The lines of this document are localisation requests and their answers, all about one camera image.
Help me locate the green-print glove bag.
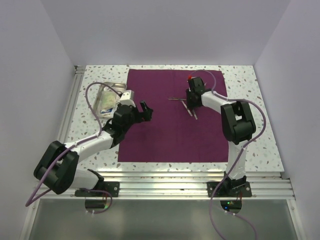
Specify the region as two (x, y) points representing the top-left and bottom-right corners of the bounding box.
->
(100, 91), (119, 109)

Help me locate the clear pouch with blue label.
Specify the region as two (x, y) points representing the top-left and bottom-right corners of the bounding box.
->
(100, 107), (116, 118)

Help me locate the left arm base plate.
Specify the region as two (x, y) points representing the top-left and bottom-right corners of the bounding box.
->
(74, 181), (120, 198)

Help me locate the stainless steel tray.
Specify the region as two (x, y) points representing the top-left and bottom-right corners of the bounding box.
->
(92, 82), (127, 119)

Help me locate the purple cloth mat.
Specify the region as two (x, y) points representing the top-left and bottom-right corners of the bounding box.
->
(118, 69), (228, 163)

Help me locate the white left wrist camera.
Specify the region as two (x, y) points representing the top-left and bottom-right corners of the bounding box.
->
(119, 90), (136, 107)

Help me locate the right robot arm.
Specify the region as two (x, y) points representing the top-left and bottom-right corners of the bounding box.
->
(186, 77), (256, 197)

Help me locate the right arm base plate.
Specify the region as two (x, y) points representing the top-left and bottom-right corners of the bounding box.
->
(206, 181), (253, 198)

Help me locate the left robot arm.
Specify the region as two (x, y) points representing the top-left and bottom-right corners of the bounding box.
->
(33, 101), (153, 197)

